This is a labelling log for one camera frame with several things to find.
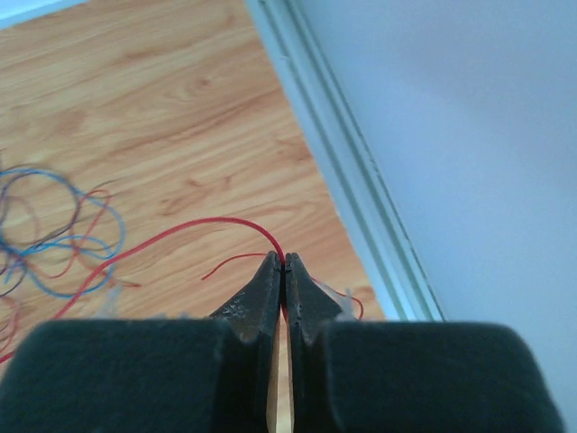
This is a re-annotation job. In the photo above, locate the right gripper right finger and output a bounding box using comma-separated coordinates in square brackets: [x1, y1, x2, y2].
[285, 253, 565, 432]

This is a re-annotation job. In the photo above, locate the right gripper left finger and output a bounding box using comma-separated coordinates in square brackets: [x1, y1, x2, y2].
[1, 253, 282, 432]

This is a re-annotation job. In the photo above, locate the aluminium frame rail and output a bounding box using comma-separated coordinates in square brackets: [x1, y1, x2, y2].
[246, 1, 444, 321]

